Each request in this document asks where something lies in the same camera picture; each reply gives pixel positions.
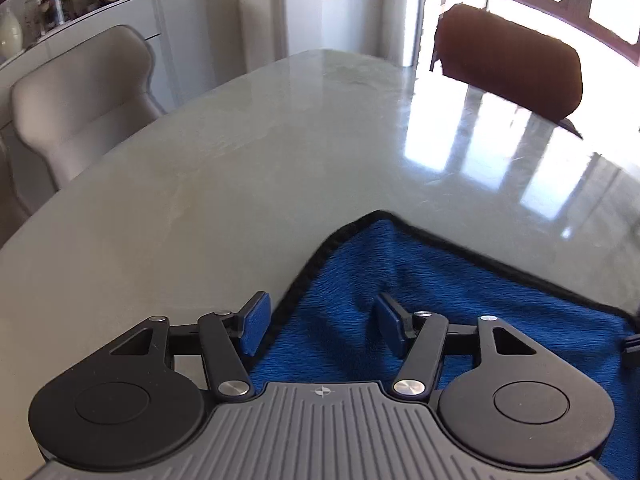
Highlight beige chair near sideboard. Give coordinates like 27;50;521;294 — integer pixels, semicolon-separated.
11;36;165;190

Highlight brown upholstered chair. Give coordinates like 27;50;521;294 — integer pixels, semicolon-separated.
434;3;582;133

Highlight grey and blue towel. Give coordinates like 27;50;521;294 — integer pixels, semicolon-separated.
245;211;639;479

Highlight white sideboard cabinet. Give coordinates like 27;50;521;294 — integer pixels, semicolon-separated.
1;0;178;127

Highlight white ceramic vase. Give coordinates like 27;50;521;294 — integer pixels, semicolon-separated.
0;6;24;60

